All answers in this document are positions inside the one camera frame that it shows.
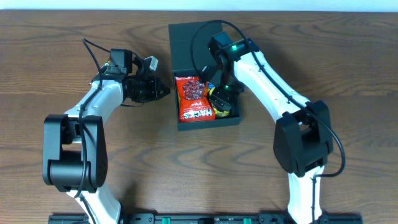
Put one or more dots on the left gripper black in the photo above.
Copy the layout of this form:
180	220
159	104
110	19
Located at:
154	88

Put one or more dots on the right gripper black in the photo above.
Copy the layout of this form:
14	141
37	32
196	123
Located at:
222	93

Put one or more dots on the yellow cylindrical candy container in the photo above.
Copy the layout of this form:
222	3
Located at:
218	113

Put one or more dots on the red Hacks candy bag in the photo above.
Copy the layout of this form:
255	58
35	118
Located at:
193	102

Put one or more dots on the dark green box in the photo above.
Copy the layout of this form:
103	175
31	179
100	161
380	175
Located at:
180	36

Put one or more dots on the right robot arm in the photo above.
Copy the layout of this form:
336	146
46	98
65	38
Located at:
302	141

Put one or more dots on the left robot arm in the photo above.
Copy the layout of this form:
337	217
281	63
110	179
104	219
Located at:
75	159

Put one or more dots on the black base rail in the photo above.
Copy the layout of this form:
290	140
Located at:
262	218

